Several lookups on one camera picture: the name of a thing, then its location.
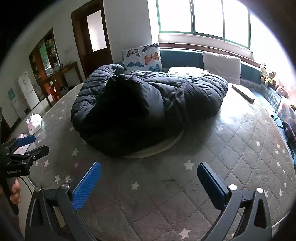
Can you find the dark flat remote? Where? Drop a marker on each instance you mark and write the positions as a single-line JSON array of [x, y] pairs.
[[242, 92]]

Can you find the wooden display cabinet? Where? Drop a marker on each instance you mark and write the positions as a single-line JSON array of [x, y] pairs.
[[44, 60]]

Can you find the butterfly print pillow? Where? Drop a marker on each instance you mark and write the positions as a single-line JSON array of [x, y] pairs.
[[141, 58]]

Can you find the pale grey cushion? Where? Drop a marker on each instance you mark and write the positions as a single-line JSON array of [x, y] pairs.
[[222, 66]]

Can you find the black puffer jacket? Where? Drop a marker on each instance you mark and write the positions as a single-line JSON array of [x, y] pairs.
[[138, 104]]

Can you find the dark cloth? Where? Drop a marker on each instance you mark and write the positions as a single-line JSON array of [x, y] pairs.
[[289, 129]]

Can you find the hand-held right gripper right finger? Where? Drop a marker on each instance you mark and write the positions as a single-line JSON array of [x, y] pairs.
[[212, 183]]

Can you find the green framed window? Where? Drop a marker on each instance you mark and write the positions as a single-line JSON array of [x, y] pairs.
[[208, 16]]

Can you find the white plush toy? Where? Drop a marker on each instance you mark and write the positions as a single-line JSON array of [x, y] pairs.
[[262, 69]]

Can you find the clear plastic bag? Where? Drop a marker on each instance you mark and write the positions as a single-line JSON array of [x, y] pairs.
[[286, 111]]

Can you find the person's left hand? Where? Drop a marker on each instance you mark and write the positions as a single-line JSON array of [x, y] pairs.
[[16, 193]]

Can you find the person's left forearm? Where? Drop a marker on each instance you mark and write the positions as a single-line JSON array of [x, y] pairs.
[[7, 222]]

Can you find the red stool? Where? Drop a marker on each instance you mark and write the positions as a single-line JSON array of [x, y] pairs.
[[54, 93]]

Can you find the brown plush bear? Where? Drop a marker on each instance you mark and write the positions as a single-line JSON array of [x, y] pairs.
[[271, 78]]

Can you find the dark wooden door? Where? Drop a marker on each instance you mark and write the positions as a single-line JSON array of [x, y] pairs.
[[87, 58]]

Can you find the pink white plastic bag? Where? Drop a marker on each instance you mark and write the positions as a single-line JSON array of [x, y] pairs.
[[24, 149]]

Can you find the brown wooden side desk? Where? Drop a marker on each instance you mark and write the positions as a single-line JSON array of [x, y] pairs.
[[67, 67]]

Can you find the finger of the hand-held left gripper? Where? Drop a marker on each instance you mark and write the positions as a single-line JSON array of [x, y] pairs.
[[25, 140], [39, 151]]

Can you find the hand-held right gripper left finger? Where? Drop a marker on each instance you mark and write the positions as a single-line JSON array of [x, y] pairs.
[[86, 185]]

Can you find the white refrigerator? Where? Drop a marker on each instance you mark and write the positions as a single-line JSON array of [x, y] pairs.
[[26, 90]]

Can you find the white water dispenser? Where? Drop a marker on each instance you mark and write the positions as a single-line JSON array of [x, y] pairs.
[[18, 109]]

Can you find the pink plush toy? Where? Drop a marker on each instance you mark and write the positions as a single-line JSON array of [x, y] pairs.
[[282, 90]]

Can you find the white floral pillow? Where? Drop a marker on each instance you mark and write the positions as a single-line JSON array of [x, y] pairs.
[[185, 69]]

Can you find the teal sofa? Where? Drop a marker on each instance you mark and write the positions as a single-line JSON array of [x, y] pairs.
[[180, 58]]

